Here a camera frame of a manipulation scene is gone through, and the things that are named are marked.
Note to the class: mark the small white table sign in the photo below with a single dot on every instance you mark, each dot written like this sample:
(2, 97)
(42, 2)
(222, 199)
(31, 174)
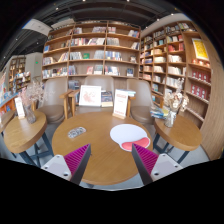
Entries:
(19, 107)

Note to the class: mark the wide wooden bookshelf unit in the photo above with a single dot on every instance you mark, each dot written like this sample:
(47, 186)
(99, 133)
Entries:
(100, 43)

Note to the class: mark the transparent computer mouse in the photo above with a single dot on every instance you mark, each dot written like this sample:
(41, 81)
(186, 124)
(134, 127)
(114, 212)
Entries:
(77, 132)

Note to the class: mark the small distant wooden bookshelf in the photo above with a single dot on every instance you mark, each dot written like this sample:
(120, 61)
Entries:
(18, 75)

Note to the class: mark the white mouse pad red rest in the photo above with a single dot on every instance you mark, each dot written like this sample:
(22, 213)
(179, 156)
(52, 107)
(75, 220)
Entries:
(125, 133)

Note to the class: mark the white framed red floral picture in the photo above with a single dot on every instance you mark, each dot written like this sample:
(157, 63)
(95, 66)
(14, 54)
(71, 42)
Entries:
(90, 95)

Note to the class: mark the stack of light blue books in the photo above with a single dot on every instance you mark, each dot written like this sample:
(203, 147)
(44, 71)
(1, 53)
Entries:
(130, 93)

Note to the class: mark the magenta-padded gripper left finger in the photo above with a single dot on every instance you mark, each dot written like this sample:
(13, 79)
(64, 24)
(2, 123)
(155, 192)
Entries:
(56, 165)

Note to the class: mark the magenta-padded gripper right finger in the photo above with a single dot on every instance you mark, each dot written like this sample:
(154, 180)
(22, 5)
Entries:
(163, 165)

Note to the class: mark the stack of colourful books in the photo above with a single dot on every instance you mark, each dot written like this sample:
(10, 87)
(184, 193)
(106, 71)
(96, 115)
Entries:
(159, 113)

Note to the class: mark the white red sign wooden stand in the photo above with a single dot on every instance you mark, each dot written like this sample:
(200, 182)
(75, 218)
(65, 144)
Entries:
(120, 101)

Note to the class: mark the glass vase pink dried flowers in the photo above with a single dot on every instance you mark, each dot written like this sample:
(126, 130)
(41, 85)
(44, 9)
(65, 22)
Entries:
(30, 115)

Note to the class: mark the dark blue book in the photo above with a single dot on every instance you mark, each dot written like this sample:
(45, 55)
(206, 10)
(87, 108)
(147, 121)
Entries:
(107, 98)

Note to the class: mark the beige wooden-armed armchair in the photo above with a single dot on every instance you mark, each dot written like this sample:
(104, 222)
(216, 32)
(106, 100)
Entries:
(141, 98)
(96, 81)
(53, 93)

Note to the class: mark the glass vase beige dried flowers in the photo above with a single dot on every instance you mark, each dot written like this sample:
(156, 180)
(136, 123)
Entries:
(170, 118)

